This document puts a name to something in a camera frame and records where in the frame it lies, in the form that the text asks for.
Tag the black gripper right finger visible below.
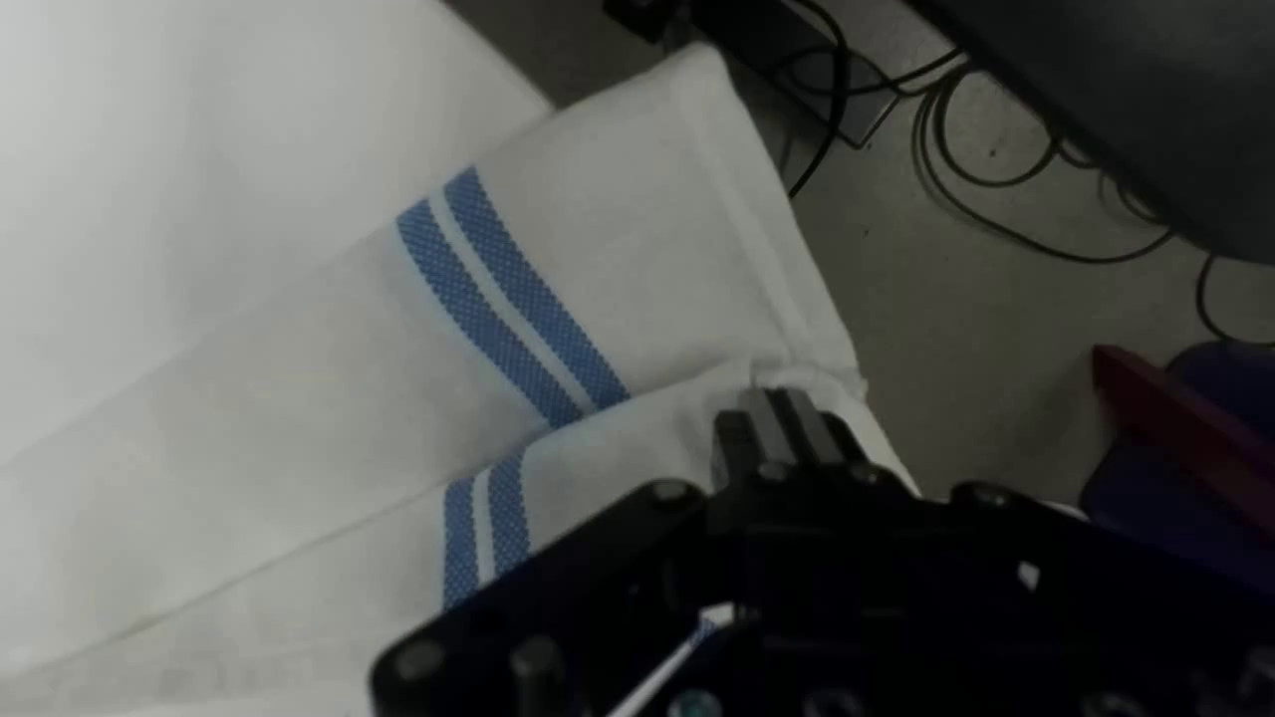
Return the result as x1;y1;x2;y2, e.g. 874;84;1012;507
773;387;881;485

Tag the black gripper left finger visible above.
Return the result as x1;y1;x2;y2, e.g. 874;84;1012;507
715;388;797;489

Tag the white towel with blue stripes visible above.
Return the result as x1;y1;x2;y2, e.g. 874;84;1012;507
0;45;881;717

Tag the round white table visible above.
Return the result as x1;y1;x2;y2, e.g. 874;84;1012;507
0;0;549;456

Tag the black cable on floor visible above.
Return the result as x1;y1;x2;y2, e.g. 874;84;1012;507
740;0;1275;351

